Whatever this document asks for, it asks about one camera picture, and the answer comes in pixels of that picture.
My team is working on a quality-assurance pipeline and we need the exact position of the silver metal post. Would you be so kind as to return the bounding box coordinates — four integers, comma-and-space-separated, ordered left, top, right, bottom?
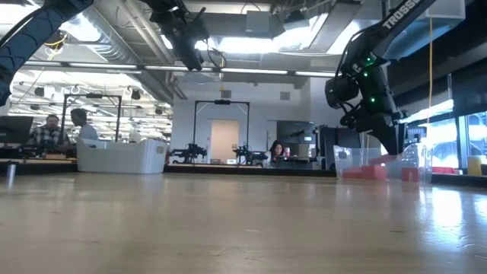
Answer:
5, 163, 17, 187

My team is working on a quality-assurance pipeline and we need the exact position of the clear plastic bin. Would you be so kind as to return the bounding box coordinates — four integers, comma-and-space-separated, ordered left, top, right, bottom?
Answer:
333, 143, 434, 184

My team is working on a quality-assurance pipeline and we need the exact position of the black equipment rack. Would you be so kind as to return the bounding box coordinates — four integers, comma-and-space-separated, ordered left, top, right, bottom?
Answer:
406, 125, 428, 150

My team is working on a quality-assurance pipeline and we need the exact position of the yellow cylinder container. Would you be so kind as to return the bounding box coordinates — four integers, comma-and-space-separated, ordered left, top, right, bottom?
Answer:
466, 155, 482, 176

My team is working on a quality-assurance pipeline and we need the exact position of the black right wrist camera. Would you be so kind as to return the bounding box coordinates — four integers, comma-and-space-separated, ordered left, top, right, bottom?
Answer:
339, 111, 365, 129

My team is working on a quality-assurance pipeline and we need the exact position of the person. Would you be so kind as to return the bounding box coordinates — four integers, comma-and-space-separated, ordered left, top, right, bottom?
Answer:
70, 107, 100, 141
268, 139, 288, 165
27, 113, 72, 154

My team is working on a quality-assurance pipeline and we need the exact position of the black monitor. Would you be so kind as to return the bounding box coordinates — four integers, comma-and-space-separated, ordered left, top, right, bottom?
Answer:
0, 115, 35, 145

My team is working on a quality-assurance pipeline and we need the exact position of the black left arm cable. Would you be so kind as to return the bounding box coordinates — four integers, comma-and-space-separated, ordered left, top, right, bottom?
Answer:
205, 37, 228, 70

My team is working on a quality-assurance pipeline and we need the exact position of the yellow cord reel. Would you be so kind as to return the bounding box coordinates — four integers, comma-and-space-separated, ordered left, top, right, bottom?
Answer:
43, 30, 69, 50

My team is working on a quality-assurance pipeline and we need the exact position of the long red wooden block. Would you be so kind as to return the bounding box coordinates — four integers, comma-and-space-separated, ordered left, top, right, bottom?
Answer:
361, 165, 388, 181

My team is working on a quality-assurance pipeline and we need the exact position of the door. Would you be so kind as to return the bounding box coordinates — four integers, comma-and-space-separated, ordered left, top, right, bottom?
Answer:
210, 119, 240, 164

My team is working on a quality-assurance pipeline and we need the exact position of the long ceiling light fixture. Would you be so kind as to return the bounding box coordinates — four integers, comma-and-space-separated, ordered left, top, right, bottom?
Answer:
22, 59, 338, 79

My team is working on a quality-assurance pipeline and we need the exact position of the black metal table frame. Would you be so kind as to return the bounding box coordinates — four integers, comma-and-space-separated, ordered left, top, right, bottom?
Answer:
0, 161, 487, 187

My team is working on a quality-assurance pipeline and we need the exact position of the dark shelf unit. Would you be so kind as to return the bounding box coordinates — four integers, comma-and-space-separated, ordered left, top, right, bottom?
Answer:
276, 120, 317, 170

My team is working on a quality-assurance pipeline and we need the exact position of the silver air duct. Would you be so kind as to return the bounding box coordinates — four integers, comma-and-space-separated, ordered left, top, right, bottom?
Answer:
56, 0, 140, 65

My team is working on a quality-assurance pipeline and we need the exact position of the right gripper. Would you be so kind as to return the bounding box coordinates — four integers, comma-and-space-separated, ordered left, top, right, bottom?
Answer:
353, 108, 407, 155

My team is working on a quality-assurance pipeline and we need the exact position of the black cabinet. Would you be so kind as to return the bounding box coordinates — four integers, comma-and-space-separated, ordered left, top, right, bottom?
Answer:
317, 125, 361, 168

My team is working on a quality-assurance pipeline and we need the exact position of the black gantry frame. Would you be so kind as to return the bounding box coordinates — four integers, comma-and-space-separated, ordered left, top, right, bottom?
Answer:
59, 93, 123, 144
193, 99, 251, 165

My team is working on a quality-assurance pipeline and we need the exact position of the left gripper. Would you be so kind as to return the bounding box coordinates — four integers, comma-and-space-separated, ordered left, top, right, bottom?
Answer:
150, 5, 210, 72

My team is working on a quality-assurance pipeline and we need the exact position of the white plastic bin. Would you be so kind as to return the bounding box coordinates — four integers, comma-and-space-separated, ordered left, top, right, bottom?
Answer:
75, 137, 170, 175

